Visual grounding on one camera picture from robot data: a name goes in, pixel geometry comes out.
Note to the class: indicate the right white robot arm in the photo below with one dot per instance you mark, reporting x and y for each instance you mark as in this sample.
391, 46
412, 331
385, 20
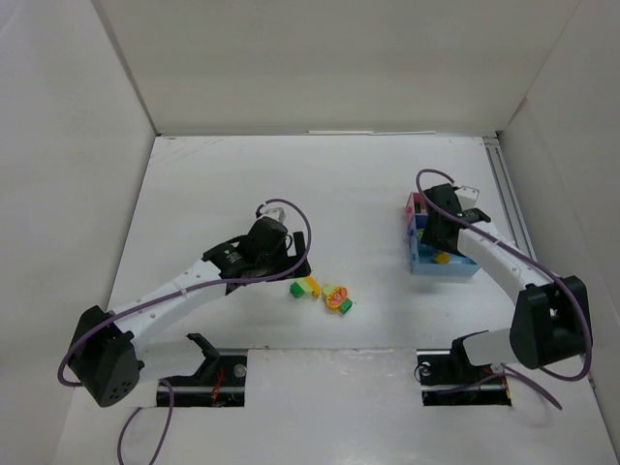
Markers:
551, 319

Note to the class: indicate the pink container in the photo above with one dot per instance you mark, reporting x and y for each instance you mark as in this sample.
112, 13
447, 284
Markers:
413, 198

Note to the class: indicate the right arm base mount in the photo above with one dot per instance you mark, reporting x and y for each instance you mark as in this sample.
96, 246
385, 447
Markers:
447, 378

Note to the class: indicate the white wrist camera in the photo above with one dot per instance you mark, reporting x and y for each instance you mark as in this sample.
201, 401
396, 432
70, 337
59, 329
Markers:
467, 196
276, 213

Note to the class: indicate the aluminium rail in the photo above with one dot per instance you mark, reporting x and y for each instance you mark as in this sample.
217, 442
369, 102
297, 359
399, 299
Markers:
516, 223

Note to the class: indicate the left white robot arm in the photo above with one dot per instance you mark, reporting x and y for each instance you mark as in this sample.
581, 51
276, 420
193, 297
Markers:
112, 351

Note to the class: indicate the purple-blue container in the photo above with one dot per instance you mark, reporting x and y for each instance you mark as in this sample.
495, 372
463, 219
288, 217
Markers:
415, 224

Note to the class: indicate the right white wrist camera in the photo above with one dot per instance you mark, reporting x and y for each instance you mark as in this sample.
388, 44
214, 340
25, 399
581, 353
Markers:
467, 196

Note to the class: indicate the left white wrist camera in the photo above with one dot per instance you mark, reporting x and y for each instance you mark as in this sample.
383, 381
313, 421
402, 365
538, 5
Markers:
276, 213

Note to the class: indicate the yellow curved lego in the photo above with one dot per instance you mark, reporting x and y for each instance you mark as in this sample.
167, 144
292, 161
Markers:
309, 286

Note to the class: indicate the orange lego brick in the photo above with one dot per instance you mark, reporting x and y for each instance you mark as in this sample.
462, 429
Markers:
441, 257

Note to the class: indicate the green lego in pile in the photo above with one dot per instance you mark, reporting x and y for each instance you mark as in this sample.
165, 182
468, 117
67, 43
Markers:
296, 290

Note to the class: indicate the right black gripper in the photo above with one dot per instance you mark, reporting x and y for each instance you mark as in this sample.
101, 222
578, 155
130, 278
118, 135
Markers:
441, 234

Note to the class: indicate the light blue container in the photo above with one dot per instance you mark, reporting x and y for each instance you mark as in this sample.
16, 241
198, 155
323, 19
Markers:
422, 262

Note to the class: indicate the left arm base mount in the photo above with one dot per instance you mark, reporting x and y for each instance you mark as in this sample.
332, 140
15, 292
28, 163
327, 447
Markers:
217, 382

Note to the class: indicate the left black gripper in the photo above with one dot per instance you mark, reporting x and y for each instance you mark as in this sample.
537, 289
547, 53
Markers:
294, 256

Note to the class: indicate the green lego right of pile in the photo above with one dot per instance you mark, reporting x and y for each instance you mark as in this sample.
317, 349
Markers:
345, 306

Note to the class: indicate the orange flower print lego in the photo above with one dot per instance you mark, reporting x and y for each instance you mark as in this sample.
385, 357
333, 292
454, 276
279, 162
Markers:
332, 301

